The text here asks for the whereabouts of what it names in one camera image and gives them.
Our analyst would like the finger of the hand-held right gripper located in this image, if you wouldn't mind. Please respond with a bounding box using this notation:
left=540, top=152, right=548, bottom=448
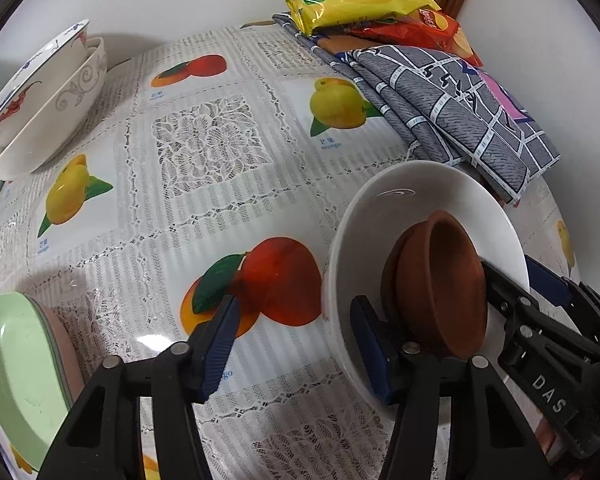
left=525, top=255, right=600, bottom=346
left=480, top=259, right=543, bottom=358

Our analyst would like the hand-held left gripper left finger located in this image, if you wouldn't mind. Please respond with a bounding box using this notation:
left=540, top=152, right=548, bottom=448
left=37, top=295, right=242, bottom=480

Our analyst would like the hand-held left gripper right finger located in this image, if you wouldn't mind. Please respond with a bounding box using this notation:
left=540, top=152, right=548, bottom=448
left=350, top=296, right=541, bottom=480

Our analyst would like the brown clay bowl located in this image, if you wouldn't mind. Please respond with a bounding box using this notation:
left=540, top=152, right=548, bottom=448
left=395, top=210, right=489, bottom=361
left=381, top=227, right=431, bottom=321

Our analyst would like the pink plate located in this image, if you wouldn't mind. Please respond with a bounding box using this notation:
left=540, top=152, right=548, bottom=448
left=27, top=300, right=86, bottom=411

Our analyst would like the plain white bowl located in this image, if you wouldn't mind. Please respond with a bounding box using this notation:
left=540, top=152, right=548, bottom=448
left=321, top=161, right=531, bottom=408

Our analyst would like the green plate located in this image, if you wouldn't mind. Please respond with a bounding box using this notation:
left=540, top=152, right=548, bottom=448
left=0, top=292, right=73, bottom=466

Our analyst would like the grey checked cloth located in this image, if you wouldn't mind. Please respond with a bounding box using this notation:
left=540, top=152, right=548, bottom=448
left=271, top=12, right=563, bottom=208

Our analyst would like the fruit print tablecloth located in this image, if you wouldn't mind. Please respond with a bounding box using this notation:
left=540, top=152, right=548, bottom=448
left=0, top=20, right=581, bottom=480

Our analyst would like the red chips bag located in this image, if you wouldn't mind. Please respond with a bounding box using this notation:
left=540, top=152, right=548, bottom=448
left=350, top=7, right=483, bottom=68

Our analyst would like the large white bowl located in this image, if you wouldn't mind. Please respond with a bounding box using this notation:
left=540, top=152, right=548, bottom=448
left=0, top=36, right=107, bottom=182

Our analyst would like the brown snack packet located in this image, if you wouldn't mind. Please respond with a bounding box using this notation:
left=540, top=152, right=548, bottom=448
left=320, top=32, right=361, bottom=56

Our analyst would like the blue crane print bowl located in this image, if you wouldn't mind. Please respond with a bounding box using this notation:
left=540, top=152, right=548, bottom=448
left=0, top=19, right=92, bottom=147

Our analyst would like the yellow chips bag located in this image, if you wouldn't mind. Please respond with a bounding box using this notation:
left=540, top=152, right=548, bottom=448
left=285, top=0, right=441, bottom=37

